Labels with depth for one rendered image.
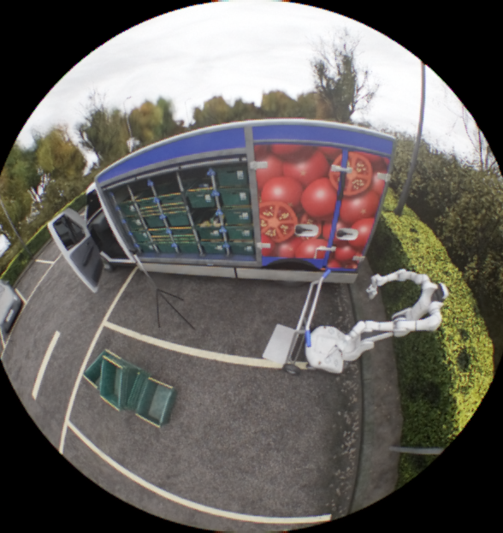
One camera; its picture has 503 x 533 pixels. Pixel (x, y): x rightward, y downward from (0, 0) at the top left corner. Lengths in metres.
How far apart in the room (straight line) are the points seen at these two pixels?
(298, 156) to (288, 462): 3.33
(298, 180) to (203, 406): 2.88
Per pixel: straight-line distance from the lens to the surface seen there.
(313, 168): 1.92
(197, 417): 2.64
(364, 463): 2.85
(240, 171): 2.13
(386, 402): 2.86
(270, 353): 2.59
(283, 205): 2.05
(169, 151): 2.21
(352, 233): 2.41
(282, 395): 2.49
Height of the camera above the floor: 2.47
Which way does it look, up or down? 45 degrees down
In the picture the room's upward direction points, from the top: 7 degrees counter-clockwise
